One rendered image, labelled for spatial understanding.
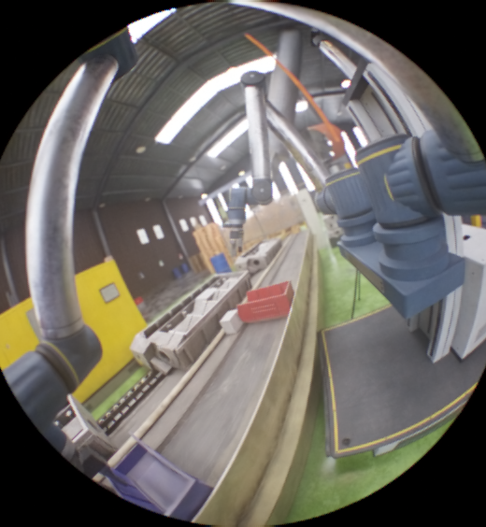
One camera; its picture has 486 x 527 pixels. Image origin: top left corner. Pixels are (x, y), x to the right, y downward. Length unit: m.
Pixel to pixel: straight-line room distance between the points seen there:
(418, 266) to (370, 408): 0.72
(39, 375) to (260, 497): 0.66
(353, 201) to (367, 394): 0.94
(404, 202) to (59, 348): 0.74
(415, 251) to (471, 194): 0.22
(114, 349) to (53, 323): 2.89
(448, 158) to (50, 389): 0.73
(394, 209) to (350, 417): 0.88
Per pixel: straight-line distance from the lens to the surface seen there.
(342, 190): 0.88
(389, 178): 0.48
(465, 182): 0.41
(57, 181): 0.36
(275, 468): 0.74
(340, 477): 1.29
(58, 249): 0.35
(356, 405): 1.04
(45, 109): 9.62
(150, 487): 0.76
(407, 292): 0.49
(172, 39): 9.49
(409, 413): 1.02
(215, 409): 0.75
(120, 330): 3.26
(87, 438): 0.84
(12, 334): 3.19
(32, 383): 0.33
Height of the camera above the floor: 1.28
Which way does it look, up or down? 9 degrees down
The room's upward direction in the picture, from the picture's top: 24 degrees counter-clockwise
